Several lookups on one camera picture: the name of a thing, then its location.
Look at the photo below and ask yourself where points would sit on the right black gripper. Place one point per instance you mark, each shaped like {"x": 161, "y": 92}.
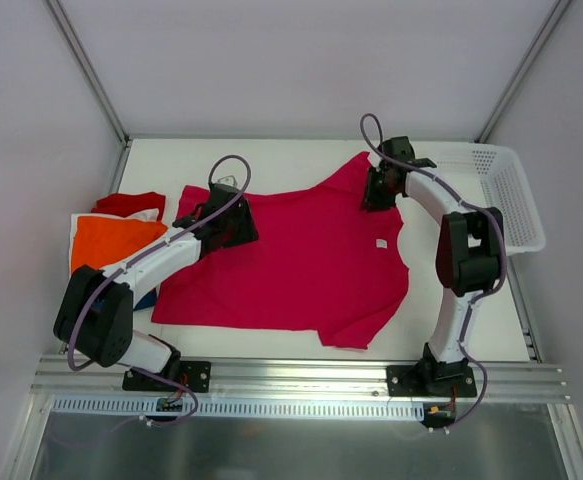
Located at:
{"x": 376, "y": 192}

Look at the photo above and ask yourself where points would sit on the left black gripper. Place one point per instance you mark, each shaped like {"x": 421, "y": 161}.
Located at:
{"x": 241, "y": 222}

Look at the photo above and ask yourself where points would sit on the pink t-shirt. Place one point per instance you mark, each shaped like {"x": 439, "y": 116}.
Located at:
{"x": 320, "y": 264}

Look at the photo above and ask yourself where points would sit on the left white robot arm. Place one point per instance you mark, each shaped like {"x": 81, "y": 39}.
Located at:
{"x": 95, "y": 319}

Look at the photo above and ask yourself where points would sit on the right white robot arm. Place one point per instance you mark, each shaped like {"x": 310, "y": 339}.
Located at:
{"x": 470, "y": 260}

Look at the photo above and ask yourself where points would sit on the white plastic mesh basket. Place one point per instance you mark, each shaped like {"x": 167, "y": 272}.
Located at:
{"x": 492, "y": 176}

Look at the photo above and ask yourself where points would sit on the red folded t-shirt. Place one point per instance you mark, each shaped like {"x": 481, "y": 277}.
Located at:
{"x": 126, "y": 205}

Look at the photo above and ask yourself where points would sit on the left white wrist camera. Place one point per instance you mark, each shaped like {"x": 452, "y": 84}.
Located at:
{"x": 229, "y": 180}

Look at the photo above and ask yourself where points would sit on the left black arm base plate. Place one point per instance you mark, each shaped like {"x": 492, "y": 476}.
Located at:
{"x": 194, "y": 375}

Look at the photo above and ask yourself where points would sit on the white slotted cable duct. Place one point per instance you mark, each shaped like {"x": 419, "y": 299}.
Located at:
{"x": 240, "y": 408}

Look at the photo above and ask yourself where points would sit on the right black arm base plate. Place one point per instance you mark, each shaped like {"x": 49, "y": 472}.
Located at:
{"x": 417, "y": 380}

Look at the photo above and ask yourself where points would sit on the aluminium mounting rail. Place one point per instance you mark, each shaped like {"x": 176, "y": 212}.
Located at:
{"x": 507, "y": 382}

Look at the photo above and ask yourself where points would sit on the right aluminium frame post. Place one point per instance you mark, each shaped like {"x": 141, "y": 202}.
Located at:
{"x": 524, "y": 68}

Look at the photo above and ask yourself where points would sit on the aluminium frame post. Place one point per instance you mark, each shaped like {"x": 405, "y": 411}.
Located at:
{"x": 524, "y": 68}
{"x": 81, "y": 58}

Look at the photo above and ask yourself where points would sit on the left aluminium frame post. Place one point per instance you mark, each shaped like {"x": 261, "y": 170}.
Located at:
{"x": 81, "y": 58}

